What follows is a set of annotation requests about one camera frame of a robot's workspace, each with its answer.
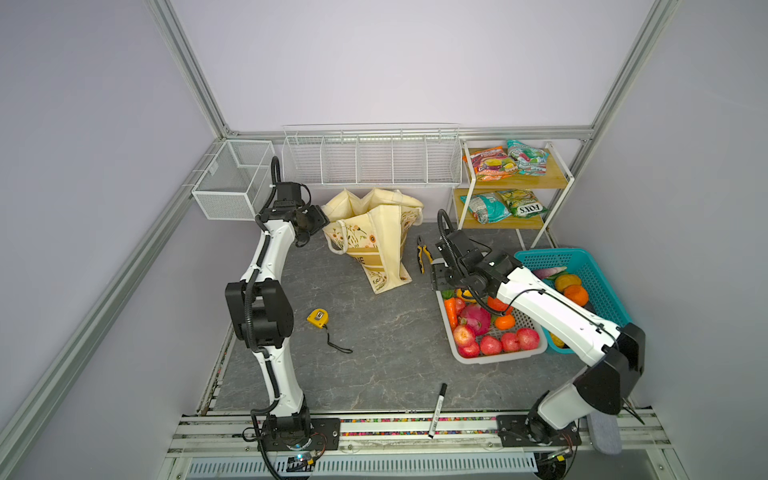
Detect red tomato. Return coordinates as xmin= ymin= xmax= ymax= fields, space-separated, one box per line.
xmin=487 ymin=297 xmax=512 ymax=314

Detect pink red apple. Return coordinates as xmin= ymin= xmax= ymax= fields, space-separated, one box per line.
xmin=452 ymin=325 xmax=476 ymax=348

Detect cream floral tote bag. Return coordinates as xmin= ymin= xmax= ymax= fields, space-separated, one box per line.
xmin=321 ymin=188 xmax=424 ymax=294

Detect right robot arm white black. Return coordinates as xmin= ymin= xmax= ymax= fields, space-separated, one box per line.
xmin=434 ymin=209 xmax=646 ymax=444

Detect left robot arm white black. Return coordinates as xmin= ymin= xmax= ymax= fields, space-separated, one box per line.
xmin=225 ymin=156 xmax=328 ymax=438

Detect teal white snack bag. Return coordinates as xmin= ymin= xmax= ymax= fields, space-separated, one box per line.
xmin=460 ymin=192 xmax=511 ymax=224

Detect green Fox's candy bag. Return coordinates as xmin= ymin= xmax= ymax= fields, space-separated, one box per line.
xmin=498 ymin=189 xmax=548 ymax=219

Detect teal pink snack bag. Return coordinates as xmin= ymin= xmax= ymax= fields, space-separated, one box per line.
xmin=507 ymin=140 xmax=550 ymax=177

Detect orange carrot in white basket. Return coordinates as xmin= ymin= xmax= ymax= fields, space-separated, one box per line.
xmin=443 ymin=298 xmax=458 ymax=330

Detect yellow black pliers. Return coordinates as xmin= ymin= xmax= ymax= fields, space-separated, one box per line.
xmin=416 ymin=235 xmax=433 ymax=274

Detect pink dragon fruit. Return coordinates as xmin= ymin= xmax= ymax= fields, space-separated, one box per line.
xmin=459 ymin=304 xmax=492 ymax=336

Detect white mesh box basket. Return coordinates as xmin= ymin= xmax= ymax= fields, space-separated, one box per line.
xmin=192 ymin=140 xmax=276 ymax=221

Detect small orange tangerine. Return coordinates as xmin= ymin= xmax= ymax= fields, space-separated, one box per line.
xmin=494 ymin=315 xmax=516 ymax=331

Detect white plastic fruit basket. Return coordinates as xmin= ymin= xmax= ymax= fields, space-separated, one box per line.
xmin=433 ymin=290 xmax=547 ymax=365

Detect red apple front middle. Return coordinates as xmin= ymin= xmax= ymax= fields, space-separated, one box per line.
xmin=480 ymin=335 xmax=503 ymax=356

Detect white wooden two-tier shelf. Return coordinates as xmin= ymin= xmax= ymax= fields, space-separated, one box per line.
xmin=449 ymin=140 xmax=575 ymax=250

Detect red apple front left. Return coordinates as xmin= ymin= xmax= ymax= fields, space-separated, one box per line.
xmin=458 ymin=342 xmax=481 ymax=359

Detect yellow lemon in teal basket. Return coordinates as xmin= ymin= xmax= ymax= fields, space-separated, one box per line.
xmin=554 ymin=273 xmax=582 ymax=292

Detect red apple front right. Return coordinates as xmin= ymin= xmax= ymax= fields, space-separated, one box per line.
xmin=501 ymin=328 xmax=540 ymax=353

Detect teal plastic vegetable basket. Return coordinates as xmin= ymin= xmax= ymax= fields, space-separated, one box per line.
xmin=515 ymin=248 xmax=632 ymax=327

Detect orange in teal basket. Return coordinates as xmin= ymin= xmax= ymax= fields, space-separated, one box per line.
xmin=563 ymin=285 xmax=590 ymax=307

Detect yellow tape measure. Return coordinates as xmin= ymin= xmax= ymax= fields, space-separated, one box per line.
xmin=307 ymin=308 xmax=354 ymax=355

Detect black marker pen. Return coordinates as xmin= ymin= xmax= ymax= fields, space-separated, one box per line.
xmin=427 ymin=383 xmax=448 ymax=439

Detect grey wrist rest pad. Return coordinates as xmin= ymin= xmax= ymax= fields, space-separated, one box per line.
xmin=586 ymin=411 xmax=623 ymax=456

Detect white wire wall basket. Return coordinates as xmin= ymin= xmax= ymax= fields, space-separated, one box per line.
xmin=282 ymin=123 xmax=462 ymax=186

